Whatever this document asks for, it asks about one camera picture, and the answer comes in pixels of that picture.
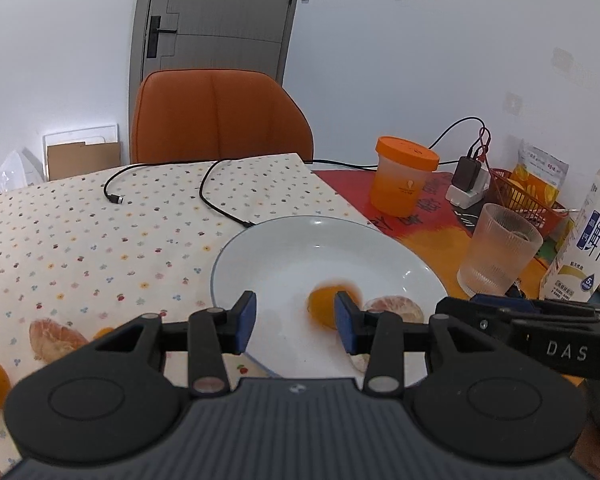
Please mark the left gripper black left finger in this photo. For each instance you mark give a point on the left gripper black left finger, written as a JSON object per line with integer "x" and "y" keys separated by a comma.
{"x": 124, "y": 392}

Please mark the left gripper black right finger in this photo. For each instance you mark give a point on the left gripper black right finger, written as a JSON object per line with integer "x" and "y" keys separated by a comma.
{"x": 468, "y": 392}

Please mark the large peeled pomelo segment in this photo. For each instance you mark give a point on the large peeled pomelo segment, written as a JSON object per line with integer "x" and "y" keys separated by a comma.
{"x": 51, "y": 341}

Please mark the small peeled pomelo piece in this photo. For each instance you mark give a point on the small peeled pomelo piece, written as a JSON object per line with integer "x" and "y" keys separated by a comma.
{"x": 406, "y": 308}

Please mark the small mandarin orange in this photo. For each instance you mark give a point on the small mandarin orange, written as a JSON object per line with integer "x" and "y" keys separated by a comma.
{"x": 103, "y": 332}

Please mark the person's right hand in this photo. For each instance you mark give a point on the person's right hand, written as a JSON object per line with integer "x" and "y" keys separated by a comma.
{"x": 587, "y": 450}

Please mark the milk carton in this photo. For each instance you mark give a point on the milk carton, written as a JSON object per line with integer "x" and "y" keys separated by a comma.
{"x": 575, "y": 272}

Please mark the ribbed clear glass cup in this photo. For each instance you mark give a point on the ribbed clear glass cup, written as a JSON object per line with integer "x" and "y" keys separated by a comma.
{"x": 502, "y": 245}

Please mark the floral patterned tablecloth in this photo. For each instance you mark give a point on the floral patterned tablecloth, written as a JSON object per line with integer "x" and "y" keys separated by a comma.
{"x": 95, "y": 251}

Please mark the red orange cartoon table mat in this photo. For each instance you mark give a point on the red orange cartoon table mat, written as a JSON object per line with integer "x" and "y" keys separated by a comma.
{"x": 435, "y": 231}

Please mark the white power strip with charger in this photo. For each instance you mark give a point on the white power strip with charger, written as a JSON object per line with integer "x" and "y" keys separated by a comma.
{"x": 469, "y": 183}

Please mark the white ceramic plate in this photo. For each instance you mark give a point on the white ceramic plate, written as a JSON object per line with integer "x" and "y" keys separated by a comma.
{"x": 283, "y": 260}

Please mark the clear plastic bag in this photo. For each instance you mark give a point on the clear plastic bag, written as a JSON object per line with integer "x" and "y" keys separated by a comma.
{"x": 20, "y": 169}

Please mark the orange lidded plastic cup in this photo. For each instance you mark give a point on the orange lidded plastic cup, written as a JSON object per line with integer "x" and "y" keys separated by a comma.
{"x": 403, "y": 169}

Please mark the white framed cardboard panel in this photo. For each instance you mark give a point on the white framed cardboard panel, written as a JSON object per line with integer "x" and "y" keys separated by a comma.
{"x": 82, "y": 151}

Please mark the orange leather chair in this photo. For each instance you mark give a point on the orange leather chair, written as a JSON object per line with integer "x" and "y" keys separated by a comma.
{"x": 215, "y": 114}

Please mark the grey door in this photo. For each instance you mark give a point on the grey door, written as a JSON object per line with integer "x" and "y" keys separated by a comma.
{"x": 237, "y": 34}

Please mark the black door handle lock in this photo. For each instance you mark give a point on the black door handle lock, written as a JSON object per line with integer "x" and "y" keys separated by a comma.
{"x": 155, "y": 30}

